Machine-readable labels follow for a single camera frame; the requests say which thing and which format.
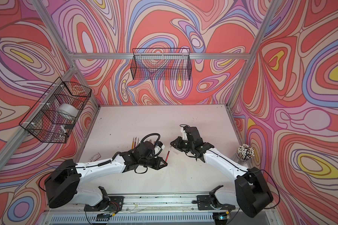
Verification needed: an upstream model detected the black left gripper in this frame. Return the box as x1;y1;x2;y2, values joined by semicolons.
139;156;170;171

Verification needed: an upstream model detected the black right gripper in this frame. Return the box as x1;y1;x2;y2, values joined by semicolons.
170;136;194;153

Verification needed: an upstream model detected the red capped knife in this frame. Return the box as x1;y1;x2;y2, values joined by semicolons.
165;149;171;162

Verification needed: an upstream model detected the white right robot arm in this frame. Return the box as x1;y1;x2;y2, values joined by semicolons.
171;124;274;218

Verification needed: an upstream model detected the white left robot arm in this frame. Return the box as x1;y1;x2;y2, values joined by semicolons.
44;141;168;211

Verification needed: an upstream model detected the clear cup of craft knives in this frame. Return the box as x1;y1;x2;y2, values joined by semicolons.
236;144;254;161

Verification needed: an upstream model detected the small white red card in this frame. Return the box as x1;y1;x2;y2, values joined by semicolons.
89;153;101;162

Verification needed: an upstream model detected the white tape roll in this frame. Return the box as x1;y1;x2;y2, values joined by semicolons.
56;103;79;120

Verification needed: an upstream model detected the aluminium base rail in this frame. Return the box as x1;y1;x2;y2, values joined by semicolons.
37;193;281;225

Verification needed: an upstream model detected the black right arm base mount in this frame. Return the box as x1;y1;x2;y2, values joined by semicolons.
192;185;236;212

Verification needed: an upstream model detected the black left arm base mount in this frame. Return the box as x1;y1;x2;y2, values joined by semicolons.
84;186;124;213

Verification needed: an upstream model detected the black wire basket back wall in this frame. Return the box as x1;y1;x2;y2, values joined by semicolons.
130;47;192;81

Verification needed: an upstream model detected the black wire basket wall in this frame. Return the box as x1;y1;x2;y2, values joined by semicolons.
19;77;92;143
130;47;192;81

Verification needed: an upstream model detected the black wire basket left wall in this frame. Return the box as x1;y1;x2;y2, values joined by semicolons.
19;77;92;143

